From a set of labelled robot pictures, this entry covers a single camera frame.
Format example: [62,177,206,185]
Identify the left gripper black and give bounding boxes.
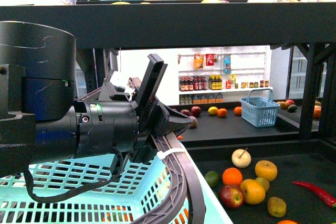
[74,54,206,223]

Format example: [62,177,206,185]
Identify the teal plastic shopping basket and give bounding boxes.
[1,154,231,223]

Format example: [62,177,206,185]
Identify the yellow lemon back shelf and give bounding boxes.
[208,106,218,116]

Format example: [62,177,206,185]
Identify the orange beside back lemon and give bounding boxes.
[217,108,227,118]

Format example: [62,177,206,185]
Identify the white condiment shelf unit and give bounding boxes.
[177,46,271,105]

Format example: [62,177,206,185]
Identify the black metal shelf rack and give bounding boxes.
[0,0,336,224]

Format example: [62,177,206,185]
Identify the red apple front tray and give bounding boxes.
[219,185,245,209]

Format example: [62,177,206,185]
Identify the white pear with stem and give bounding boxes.
[232,149,251,168]

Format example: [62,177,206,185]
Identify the yellow orange apple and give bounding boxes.
[240,179,266,205]

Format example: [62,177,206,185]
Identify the dark red apple back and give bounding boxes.
[191,106,202,117]

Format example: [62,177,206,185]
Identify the small blue plastic basket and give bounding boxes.
[240,88,280,127]

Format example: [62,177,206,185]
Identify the red chili pepper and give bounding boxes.
[292,181,335,208]

